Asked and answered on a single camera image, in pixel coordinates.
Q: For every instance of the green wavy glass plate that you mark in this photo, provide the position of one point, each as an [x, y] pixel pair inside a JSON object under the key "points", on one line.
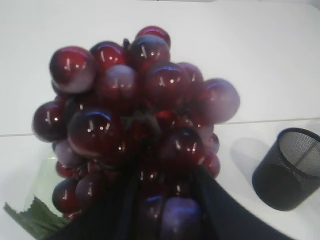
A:
{"points": [[44, 183]]}

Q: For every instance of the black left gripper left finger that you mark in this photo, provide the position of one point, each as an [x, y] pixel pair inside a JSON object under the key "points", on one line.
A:
{"points": [[109, 219]]}

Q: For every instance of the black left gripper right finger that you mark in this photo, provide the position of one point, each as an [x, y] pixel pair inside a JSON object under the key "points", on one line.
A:
{"points": [[226, 219]]}

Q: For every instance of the purple artificial grape bunch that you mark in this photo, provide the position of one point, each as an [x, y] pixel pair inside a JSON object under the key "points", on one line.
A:
{"points": [[123, 108]]}

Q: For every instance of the black mesh pen holder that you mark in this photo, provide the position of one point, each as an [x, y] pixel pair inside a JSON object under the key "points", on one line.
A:
{"points": [[290, 171]]}

